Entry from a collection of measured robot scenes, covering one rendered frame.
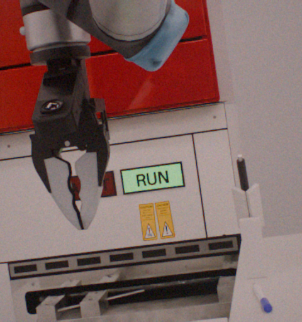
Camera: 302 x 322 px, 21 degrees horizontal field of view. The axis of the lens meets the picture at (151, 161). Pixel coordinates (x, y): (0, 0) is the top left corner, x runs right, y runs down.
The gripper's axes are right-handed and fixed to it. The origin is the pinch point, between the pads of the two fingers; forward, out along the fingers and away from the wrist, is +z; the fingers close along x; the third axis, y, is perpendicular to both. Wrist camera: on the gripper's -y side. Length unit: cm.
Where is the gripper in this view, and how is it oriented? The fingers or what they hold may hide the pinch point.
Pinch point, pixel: (80, 219)
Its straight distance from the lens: 96.5
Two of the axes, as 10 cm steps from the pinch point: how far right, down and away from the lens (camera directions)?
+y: 1.4, -0.7, 9.9
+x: -9.8, 1.3, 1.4
